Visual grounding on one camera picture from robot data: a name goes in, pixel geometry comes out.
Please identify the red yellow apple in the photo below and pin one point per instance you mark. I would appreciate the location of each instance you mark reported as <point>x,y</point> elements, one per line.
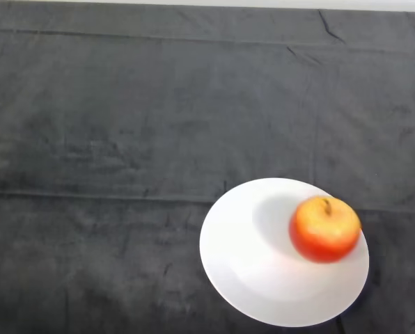
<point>324,231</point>

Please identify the white round plate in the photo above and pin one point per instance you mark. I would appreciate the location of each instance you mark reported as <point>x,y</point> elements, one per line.
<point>263,264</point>

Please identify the black cloth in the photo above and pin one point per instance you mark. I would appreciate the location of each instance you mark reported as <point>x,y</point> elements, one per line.
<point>158,104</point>

